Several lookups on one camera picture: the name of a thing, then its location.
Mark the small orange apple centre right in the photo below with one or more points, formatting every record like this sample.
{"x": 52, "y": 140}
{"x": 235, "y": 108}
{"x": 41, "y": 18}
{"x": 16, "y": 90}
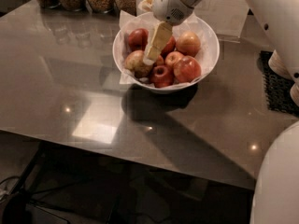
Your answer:
{"x": 172, "y": 58}

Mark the white bowl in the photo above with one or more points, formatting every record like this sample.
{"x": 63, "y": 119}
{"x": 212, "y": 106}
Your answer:
{"x": 166, "y": 51}

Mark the large red apple front right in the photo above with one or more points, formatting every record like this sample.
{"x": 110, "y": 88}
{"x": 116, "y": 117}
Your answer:
{"x": 187, "y": 69}

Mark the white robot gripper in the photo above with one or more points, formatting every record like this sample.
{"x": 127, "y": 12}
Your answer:
{"x": 167, "y": 4}

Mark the black rubber mat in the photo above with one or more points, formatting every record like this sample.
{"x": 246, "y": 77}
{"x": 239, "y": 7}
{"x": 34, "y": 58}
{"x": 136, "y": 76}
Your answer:
{"x": 276, "y": 88}

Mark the red apple front middle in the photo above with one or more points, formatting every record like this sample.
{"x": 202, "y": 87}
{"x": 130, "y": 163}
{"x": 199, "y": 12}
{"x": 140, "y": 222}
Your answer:
{"x": 161, "y": 76}

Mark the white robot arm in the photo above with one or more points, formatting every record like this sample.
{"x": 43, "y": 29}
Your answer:
{"x": 279, "y": 20}

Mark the small red apple centre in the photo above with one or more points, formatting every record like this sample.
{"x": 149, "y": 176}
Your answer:
{"x": 160, "y": 61}

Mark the red apple back left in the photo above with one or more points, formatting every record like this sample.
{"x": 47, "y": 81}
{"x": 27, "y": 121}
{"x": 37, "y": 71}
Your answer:
{"x": 138, "y": 39}

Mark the yellow-red apple back right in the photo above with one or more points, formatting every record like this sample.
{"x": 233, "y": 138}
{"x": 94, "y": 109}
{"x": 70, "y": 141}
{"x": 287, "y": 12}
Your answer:
{"x": 188, "y": 43}

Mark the stack of paper cups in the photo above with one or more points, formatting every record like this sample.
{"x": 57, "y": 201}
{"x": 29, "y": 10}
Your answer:
{"x": 294, "y": 93}
{"x": 278, "y": 66}

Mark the red apple back middle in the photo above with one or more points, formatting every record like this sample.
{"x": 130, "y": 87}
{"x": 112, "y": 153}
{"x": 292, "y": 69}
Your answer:
{"x": 170, "y": 46}

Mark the dark round object on floor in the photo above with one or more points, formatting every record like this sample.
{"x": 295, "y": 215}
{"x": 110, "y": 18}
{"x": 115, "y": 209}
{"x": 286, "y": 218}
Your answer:
{"x": 13, "y": 209}

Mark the clear acrylic sign holder right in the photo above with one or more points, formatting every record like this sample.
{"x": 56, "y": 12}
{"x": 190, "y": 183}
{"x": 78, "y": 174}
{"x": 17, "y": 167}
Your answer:
{"x": 225, "y": 17}

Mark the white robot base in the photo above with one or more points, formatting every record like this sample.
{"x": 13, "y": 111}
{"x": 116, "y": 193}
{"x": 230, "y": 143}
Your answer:
{"x": 276, "y": 195}

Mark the white paper bowl liner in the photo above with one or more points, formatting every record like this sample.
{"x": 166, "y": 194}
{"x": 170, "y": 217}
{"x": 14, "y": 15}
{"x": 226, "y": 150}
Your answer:
{"x": 199, "y": 31}

